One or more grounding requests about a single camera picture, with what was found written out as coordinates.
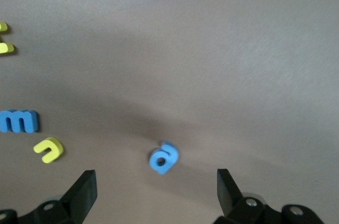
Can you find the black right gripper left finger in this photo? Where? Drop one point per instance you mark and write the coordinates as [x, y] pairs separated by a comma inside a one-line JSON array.
[[82, 195]]

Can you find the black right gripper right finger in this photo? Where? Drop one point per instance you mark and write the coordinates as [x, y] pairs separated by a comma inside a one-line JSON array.
[[227, 195]]

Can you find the yellow foam letter u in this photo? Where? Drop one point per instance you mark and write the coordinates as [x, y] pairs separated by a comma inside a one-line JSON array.
[[54, 147]]

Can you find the blue foam letter a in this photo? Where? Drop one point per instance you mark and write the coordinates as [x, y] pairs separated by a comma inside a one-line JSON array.
[[169, 152]]

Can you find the blue foam letter m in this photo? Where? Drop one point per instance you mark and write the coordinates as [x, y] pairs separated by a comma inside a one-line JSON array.
[[19, 114]]

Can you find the yellow foam letter H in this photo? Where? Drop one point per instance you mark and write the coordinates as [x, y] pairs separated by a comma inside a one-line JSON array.
[[5, 48]]

